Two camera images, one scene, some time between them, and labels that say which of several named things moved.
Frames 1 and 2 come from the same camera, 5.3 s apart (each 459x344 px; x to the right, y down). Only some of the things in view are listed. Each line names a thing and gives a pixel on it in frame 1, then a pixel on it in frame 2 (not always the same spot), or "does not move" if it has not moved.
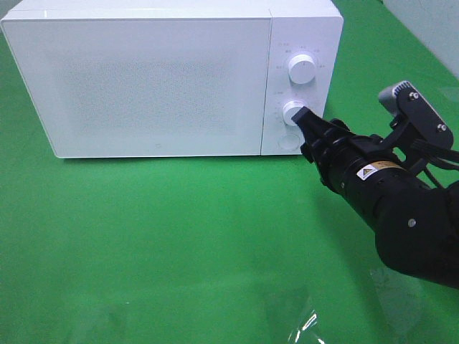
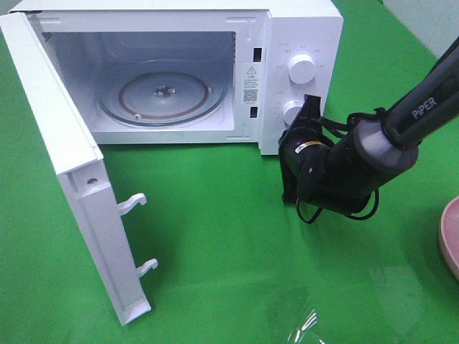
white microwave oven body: x=176 y=78 does not move
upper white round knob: x=302 y=69 does not move
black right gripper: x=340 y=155 -> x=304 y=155
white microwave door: x=145 y=87 -> x=79 y=162
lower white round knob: x=290 y=109 does not move
